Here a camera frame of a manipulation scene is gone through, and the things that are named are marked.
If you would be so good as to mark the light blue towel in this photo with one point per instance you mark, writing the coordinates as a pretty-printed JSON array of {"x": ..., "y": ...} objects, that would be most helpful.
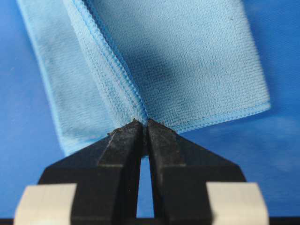
[{"x": 186, "y": 63}]

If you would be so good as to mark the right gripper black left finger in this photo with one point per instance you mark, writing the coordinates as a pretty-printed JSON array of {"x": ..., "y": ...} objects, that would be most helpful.
[{"x": 97, "y": 185}]

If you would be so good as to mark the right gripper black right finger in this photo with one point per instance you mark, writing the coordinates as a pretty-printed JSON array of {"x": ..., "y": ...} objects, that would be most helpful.
[{"x": 194, "y": 186}]

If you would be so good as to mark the dark blue table cloth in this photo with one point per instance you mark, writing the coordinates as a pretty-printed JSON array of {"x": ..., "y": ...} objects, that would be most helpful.
[{"x": 266, "y": 146}]

